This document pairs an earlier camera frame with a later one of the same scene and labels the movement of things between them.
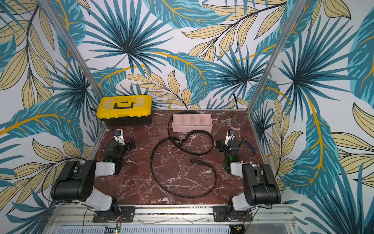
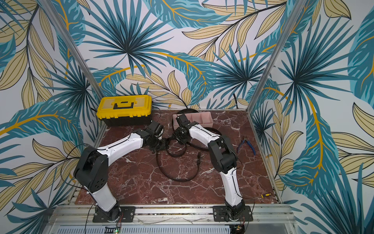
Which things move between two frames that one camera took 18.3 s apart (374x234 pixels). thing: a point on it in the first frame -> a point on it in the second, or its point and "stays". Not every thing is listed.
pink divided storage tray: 192,123 stays
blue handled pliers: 245,140 stays
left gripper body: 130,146 -> 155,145
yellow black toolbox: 127,110 stays
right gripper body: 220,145 -> 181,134
